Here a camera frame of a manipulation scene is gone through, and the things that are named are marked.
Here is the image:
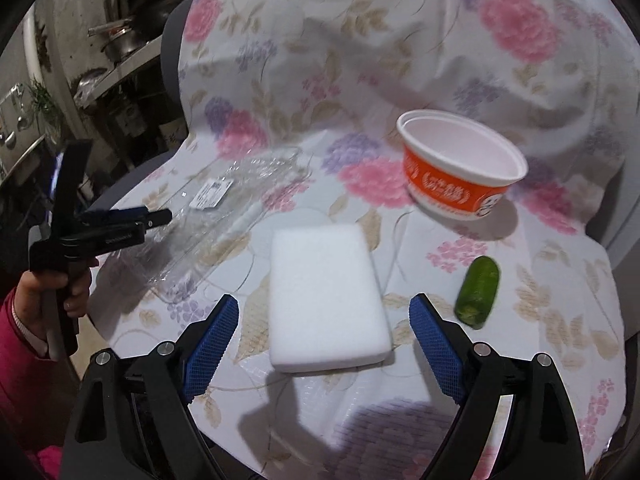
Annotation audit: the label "person's left hand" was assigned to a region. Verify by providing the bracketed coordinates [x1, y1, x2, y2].
[14, 255, 93, 320]

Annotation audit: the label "green plant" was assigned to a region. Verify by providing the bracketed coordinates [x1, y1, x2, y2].
[27, 77, 63, 138]

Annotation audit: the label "grey chair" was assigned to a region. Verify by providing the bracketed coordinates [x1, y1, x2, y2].
[85, 0, 201, 221]

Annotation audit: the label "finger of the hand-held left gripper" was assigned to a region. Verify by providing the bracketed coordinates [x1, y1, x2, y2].
[92, 209, 174, 257]
[80, 206, 151, 228]

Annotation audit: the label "metal shelf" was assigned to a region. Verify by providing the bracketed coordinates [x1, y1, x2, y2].
[75, 45, 166, 111]

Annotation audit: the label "black wok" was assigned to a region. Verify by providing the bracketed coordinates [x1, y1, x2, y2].
[125, 0, 196, 36]

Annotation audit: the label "person's left forearm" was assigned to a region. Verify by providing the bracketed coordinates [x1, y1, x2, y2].
[0, 287, 76, 480]

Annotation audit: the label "white pipe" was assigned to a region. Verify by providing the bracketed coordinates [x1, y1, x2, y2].
[24, 12, 49, 92]

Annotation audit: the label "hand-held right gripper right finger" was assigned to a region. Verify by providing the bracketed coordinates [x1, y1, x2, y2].
[408, 294, 586, 480]

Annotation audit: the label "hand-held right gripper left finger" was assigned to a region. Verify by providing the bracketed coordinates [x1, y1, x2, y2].
[62, 294, 240, 480]

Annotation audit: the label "green cucumber piece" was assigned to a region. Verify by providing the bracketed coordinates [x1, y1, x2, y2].
[454, 255, 501, 331]

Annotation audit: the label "hanging metal utensils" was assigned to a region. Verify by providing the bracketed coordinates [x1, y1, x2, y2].
[0, 84, 28, 148]

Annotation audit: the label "white sponge block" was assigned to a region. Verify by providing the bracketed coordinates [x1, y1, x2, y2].
[269, 224, 396, 374]

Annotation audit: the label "floral printed cloth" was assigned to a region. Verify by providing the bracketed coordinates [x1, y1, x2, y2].
[90, 0, 633, 480]

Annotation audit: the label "clear plastic tray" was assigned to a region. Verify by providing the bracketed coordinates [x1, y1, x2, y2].
[97, 146, 316, 306]

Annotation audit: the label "orange paper bowl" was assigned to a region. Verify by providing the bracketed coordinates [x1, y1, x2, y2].
[396, 109, 529, 222]

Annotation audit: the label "metal pot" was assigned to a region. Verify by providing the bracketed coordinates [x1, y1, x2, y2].
[89, 19, 146, 61]

